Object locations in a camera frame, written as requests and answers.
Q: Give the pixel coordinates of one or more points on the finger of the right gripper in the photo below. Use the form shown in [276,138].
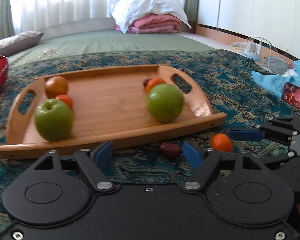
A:
[246,134]

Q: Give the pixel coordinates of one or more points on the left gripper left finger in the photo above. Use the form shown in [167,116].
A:
[89,164]

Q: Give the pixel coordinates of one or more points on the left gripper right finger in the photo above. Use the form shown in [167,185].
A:
[207,163]

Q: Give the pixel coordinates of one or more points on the large green apple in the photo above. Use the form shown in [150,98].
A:
[54,120]

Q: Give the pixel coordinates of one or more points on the small tangerine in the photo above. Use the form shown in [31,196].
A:
[66,99]

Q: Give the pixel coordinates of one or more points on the small green apple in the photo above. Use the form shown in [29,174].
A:
[165,102]

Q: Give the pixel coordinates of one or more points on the large brownish orange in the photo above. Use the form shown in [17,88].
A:
[55,86]

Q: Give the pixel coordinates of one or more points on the dark red jujube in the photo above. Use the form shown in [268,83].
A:
[145,82]

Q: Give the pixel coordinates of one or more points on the light blue cloth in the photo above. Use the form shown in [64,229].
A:
[275,83]

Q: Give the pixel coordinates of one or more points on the wooden serving tray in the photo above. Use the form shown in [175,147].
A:
[109,104]

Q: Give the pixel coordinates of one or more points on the teal paisley patterned cloth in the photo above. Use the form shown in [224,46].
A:
[225,78]

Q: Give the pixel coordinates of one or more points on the red smartphone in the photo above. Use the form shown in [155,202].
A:
[291,94]

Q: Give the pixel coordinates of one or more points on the grey pouch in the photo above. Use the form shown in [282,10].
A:
[276,65]

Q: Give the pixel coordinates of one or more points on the white charger plug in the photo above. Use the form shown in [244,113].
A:
[253,47]

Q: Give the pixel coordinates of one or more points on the green quilted mattress cover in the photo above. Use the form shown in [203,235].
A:
[105,41]

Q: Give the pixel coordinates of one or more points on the right green curtain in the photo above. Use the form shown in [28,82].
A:
[191,10]

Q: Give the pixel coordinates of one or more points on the green curtain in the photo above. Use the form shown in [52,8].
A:
[191,10]
[6,22]

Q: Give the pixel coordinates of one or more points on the floral grey pillow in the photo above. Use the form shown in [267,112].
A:
[19,42]

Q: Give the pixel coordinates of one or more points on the pink folded blanket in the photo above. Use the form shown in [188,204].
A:
[155,24]

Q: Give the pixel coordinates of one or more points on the white pillow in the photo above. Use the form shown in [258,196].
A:
[125,12]

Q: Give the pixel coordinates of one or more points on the left green curtain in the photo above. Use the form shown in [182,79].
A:
[6,22]

